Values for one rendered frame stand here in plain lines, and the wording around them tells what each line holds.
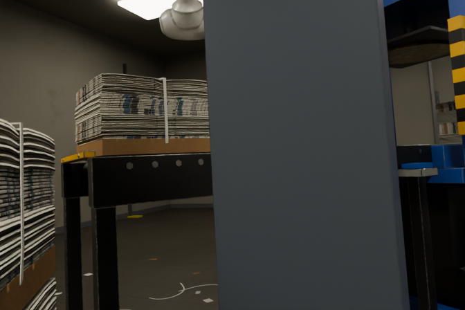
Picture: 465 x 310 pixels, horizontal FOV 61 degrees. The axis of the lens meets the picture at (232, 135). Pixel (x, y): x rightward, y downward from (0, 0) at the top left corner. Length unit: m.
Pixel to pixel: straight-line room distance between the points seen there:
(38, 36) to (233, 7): 5.34
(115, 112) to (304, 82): 0.76
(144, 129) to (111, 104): 0.11
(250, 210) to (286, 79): 0.15
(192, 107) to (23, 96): 4.33
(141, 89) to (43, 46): 4.66
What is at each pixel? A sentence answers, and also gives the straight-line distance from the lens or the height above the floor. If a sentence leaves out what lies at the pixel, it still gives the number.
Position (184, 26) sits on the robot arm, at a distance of 1.35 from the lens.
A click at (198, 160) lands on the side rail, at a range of 1.07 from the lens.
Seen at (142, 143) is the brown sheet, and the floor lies 0.84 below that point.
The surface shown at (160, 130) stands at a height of 0.87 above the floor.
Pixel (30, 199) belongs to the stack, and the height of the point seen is 0.73.
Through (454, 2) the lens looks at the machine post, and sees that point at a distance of 1.83.
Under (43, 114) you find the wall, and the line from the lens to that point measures 5.58.
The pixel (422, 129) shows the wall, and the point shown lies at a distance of 6.37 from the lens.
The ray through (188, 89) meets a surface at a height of 1.00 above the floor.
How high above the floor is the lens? 0.76
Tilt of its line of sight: 4 degrees up
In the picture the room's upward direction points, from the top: 3 degrees counter-clockwise
